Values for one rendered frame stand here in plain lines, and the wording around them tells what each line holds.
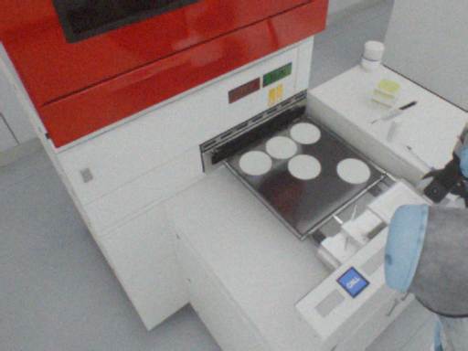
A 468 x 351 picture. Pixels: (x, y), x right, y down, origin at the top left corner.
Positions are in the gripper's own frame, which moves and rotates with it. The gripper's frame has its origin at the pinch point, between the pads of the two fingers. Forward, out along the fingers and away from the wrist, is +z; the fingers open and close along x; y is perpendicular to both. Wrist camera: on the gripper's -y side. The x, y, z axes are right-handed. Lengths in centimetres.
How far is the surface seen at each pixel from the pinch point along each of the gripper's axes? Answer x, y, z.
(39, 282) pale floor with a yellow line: 114, -105, 95
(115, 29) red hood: 53, -56, -49
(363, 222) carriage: 11.6, -15.1, 6.5
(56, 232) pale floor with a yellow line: 137, -89, 95
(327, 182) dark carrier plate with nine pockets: 27.2, -13.7, 4.6
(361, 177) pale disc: 22.0, -4.3, 4.6
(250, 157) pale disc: 50, -25, 5
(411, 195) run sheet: 6.2, -3.9, -2.4
